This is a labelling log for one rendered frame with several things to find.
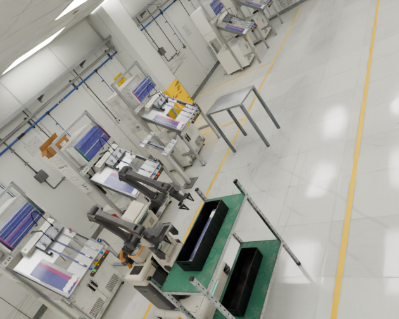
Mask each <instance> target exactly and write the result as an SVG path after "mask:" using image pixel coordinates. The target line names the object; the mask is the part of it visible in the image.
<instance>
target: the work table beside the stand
mask: <svg viewBox="0 0 399 319"><path fill-rule="evenodd" d="M252 90H253V92H254V93H255V95H256V97H257V98H258V100H259V101H260V103H261V104H262V106H263V108H264V109H265V111H266V112H267V114H268V115H269V117H270V119H271V120H272V121H273V123H274V125H275V126H276V128H277V129H280V126H279V124H278V122H277V121H276V119H275V118H274V116H273V114H272V113H271V112H270V110H269V108H268V107H267V105H266V104H265V102H264V100H263V99H262V97H261V95H260V94H259V93H258V91H257V89H256V88H255V86H254V85H251V86H249V87H245V88H244V89H240V90H238V91H234V92H231V93H228V94H226V95H223V96H220V97H218V99H217V100H216V101H215V102H214V104H213V105H212V107H211V108H210V109H209V110H208V112H207V113H206V116H207V117H208V119H209V120H210V121H211V123H212V124H213V126H214V127H215V128H216V129H217V131H218V133H219V134H220V135H221V136H222V138H223V139H224V140H225V142H226V143H227V145H228V146H229V147H230V149H231V150H232V152H233V153H235V152H236V150H235V149H234V147H233V146H232V144H231V143H230V142H229V140H228V139H227V137H226V136H225V135H224V133H223V132H222V131H221V129H220V128H219V126H218V125H217V124H216V122H215V121H214V119H213V118H212V117H211V115H212V114H215V113H218V112H221V111H225V110H227V112H228V114H229V115H230V116H231V118H232V119H233V120H234V122H235V123H236V125H237V126H238V128H239V129H240V131H241V132H242V133H243V135H244V136H247V133H246V132H245V131H244V129H243V127H242V126H241V125H240V123H239V122H238V120H237V119H236V117H235V116H234V115H233V113H232V111H231V110H230V109H231V108H235V107H238V106H239V107H240V108H241V109H242V111H243V113H244V114H245V115H246V117H247V119H248V120H249V121H250V123H251V124H252V126H253V128H254V129H255V130H256V132H257V133H258V135H259V136H260V138H261V139H262V140H263V142H264V144H265V145H266V146H267V147H270V144H269V143H268V141H267V140H266V138H265V137H264V135H263V134H262V132H261V131H260V129H259V128H258V126H257V125H256V123H255V122H254V120H253V119H252V117H251V116H250V114H249V113H248V111H247V110H246V108H245V107H244V105H243V103H244V101H245V100H246V98H247V97H248V95H249V94H250V92H251V91H252Z"/></svg>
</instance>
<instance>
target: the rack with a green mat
mask: <svg viewBox="0 0 399 319"><path fill-rule="evenodd" d="M233 183H234V184H235V186H236V187H237V188H238V189H239V191H240V192H241V193H240V194H233V195H230V196H223V197H217V198H213V199H207V198H206V196H205V195H204V194H203V193H202V192H201V191H200V189H199V188H195V192H196V193H197V194H198V195H199V197H200V198H202V200H203V201H204V202H208V201H214V200H218V199H221V200H223V202H224V203H225V204H226V205H227V207H228V208H229V210H228V212H227V214H226V216H225V218H224V221H223V223H222V226H221V228H220V230H219V232H218V234H217V237H216V239H215V242H214V243H213V246H212V248H211V251H210V253H209V255H208V257H207V259H206V262H205V264H204V267H203V269H202V271H184V270H183V269H182V268H181V267H180V266H179V265H178V264H177V263H176V262H174V264H173V266H172V268H171V270H170V272H169V274H168V276H167V278H166V280H165V282H164V284H163V286H161V285H160V284H159V283H158V282H157V281H156V280H155V279H154V278H152V277H151V276H148V277H147V281H148V282H149V283H150V284H151V285H153V286H154V287H155V288H156V289H157V290H158V291H159V292H160V293H162V294H163V295H164V296H165V297H166V298H167V299H168V300H169V301H170V302H171V303H172V304H173V305H174V306H176V307H177V308H178V309H179V310H180V311H181V312H182V313H183V314H185V315H186V316H187V317H188V318H189V319H196V318H195V317H194V316H193V315H192V314H191V313H190V312H189V311H188V310H187V309H185V307H183V305H181V303H179V302H178V301H177V300H176V299H175V298H174V297H173V296H172V295H171V294H176V295H188V296H205V297H206V298H207V299H208V300H209V301H210V302H211V303H212V304H213V305H214V306H215V307H216V310H215V313H214V316H213V318H212V319H262V318H263V314H264V311H265V307H266V304H267V300H268V297H269V292H270V288H271V286H272V281H273V279H274V275H275V272H276V268H277V264H278V261H279V257H280V253H281V249H282V247H283V248H284V249H285V250H286V252H287V253H288V254H289V255H290V257H291V258H292V259H293V261H294V262H295V263H296V264H297V265H298V266H300V265H301V263H300V261H299V260H298V258H297V257H296V256H295V255H294V253H293V252H292V250H290V248H289V247H288V245H287V244H286V243H285V242H284V240H283V239H282V237H281V236H280V235H279V234H278V232H277V231H276V229H275V228H274V227H273V226H272V224H271V223H270V222H269V221H268V219H267V218H266V216H265V215H264V214H263V213H262V211H261V210H260V208H259V207H258V206H257V205H256V203H255V202H254V200H252V198H251V197H250V195H249V194H248V193H247V192H246V190H245V189H244V187H243V186H242V185H241V184H240V183H239V181H238V180H237V179H234V181H233ZM246 200H247V201H248V202H249V203H250V205H251V206H252V208H253V209H254V210H255V211H256V213H257V214H258V215H259V217H260V218H261V219H262V220H263V222H264V223H265V224H266V226H267V227H268V228H269V230H270V231H271V232H272V233H273V235H274V236H275V237H276V239H272V240H264V241H248V242H243V241H242V240H241V238H240V237H239V236H238V235H237V233H235V231H234V229H235V228H236V225H237V222H238V220H239V217H240V215H241V212H242V210H243V207H244V204H245V202H246ZM203 205H204V204H203ZM202 207H203V206H202ZM201 209H202V208H201ZM200 211H201V210H200ZM199 213H200V212H199ZM198 215H199V214H198ZM197 217H198V216H197ZM196 219H197V218H196ZM195 221H196V220H195ZM194 223H195V222H194ZM193 225H194V224H193ZM191 229H192V228H191ZM190 231H191V230H190ZM189 233H190V232H189ZM188 235H189V234H188ZM232 235H233V237H234V238H235V239H236V240H237V241H238V242H239V243H240V246H239V249H238V251H237V254H236V257H235V259H234V262H233V264H232V268H231V270H230V273H229V276H228V278H227V281H226V283H225V286H224V290H223V291H222V295H221V297H220V300H219V301H217V300H216V299H215V298H214V297H213V296H212V295H211V294H210V289H211V288H212V285H213V282H214V280H215V277H216V275H217V272H218V270H219V267H220V264H221V262H222V260H223V257H224V254H225V252H226V250H227V247H228V245H229V242H230V240H231V237H232ZM187 237H188V236H187ZM186 239H187V238H186ZM184 243H185V242H184ZM183 245H184V244H183ZM182 247H183V246H182ZM246 247H257V248H258V250H259V251H260V252H261V253H262V255H263V258H262V261H261V263H260V267H259V270H258V273H257V276H256V280H255V284H254V286H253V290H252V292H251V296H250V300H249V302H248V305H247V309H246V312H245V314H244V317H238V316H232V315H231V314H230V313H229V312H228V311H227V310H226V309H225V308H224V307H223V306H222V305H221V302H222V299H223V297H224V294H225V291H226V288H227V286H228V283H229V281H230V278H231V275H232V272H233V269H234V267H235V264H236V261H237V259H238V256H239V253H240V250H241V248H246ZM181 249H182V248H181ZM180 251H181V250H180ZM179 253H180V252H179ZM178 255H179V254H178ZM177 257H178V256H177ZM176 259H177V258H176ZM175 261H176V260H175Z"/></svg>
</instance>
